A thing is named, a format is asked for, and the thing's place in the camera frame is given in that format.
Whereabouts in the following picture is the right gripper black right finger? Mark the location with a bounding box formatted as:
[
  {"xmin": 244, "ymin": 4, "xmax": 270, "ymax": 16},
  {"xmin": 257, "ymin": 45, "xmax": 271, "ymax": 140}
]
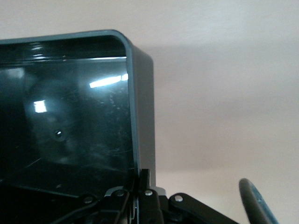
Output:
[{"xmin": 137, "ymin": 169, "xmax": 239, "ymax": 224}]

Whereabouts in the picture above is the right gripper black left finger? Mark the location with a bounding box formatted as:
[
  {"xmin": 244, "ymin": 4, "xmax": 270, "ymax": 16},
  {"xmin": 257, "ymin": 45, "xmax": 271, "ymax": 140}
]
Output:
[{"xmin": 53, "ymin": 169, "xmax": 141, "ymax": 224}]

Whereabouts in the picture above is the black plastic box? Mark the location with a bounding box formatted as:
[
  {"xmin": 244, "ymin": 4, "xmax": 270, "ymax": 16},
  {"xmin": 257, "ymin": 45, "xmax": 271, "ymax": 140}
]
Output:
[{"xmin": 0, "ymin": 29, "xmax": 167, "ymax": 224}]

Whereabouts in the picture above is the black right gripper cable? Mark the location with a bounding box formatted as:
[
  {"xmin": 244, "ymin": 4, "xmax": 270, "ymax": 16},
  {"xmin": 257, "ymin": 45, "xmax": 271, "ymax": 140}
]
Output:
[{"xmin": 238, "ymin": 178, "xmax": 281, "ymax": 224}]

